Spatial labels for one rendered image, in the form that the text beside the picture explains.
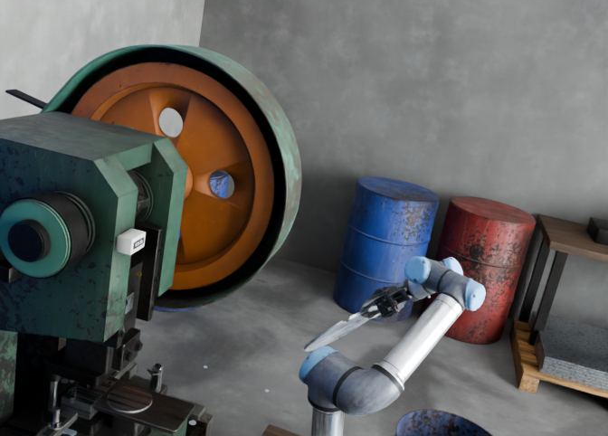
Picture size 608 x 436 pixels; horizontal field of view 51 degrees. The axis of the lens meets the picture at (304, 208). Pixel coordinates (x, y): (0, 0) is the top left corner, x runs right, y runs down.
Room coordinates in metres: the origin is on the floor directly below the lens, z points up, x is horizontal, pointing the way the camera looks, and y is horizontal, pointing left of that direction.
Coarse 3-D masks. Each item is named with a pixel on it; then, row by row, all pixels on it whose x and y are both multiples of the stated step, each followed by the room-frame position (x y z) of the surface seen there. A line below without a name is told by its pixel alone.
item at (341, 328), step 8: (360, 312) 1.84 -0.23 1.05; (352, 320) 1.86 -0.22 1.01; (360, 320) 1.95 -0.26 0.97; (328, 328) 1.80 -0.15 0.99; (336, 328) 1.83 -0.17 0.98; (344, 328) 1.96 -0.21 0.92; (352, 328) 2.01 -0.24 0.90; (320, 336) 1.81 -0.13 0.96; (328, 336) 1.93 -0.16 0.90; (336, 336) 1.97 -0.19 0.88; (312, 344) 1.84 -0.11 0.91; (320, 344) 1.93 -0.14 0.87
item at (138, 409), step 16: (128, 384) 1.63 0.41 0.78; (112, 400) 1.54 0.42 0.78; (128, 400) 1.55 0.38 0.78; (144, 400) 1.56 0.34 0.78; (160, 400) 1.59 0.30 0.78; (176, 400) 1.60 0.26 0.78; (112, 416) 1.52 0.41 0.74; (128, 416) 1.49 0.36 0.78; (144, 416) 1.50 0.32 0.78; (160, 416) 1.51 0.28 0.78; (176, 416) 1.53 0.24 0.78; (128, 432) 1.51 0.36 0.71; (144, 432) 1.56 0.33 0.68; (176, 432) 1.47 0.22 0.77
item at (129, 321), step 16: (128, 288) 1.57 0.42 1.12; (128, 304) 1.58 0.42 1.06; (128, 320) 1.59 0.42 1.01; (128, 336) 1.56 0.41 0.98; (80, 352) 1.51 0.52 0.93; (96, 352) 1.50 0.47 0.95; (112, 352) 1.52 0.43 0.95; (128, 352) 1.53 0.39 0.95; (96, 368) 1.50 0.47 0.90; (112, 368) 1.52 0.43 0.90
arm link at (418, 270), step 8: (416, 256) 1.67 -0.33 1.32; (408, 264) 1.67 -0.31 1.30; (416, 264) 1.65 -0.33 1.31; (424, 264) 1.64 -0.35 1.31; (432, 264) 1.66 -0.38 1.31; (440, 264) 1.67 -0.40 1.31; (408, 272) 1.66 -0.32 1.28; (416, 272) 1.64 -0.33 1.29; (424, 272) 1.63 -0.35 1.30; (432, 272) 1.64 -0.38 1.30; (440, 272) 1.63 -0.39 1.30; (416, 280) 1.63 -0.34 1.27; (424, 280) 1.64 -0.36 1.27; (432, 280) 1.62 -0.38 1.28; (432, 288) 1.63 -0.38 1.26
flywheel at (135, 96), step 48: (96, 96) 1.95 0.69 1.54; (144, 96) 1.96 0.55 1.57; (192, 96) 1.93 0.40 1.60; (240, 96) 1.90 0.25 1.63; (192, 144) 1.93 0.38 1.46; (240, 144) 1.90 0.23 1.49; (192, 192) 1.93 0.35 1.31; (240, 192) 1.90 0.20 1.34; (192, 240) 1.92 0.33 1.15; (240, 240) 1.86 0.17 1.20; (192, 288) 1.88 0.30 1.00
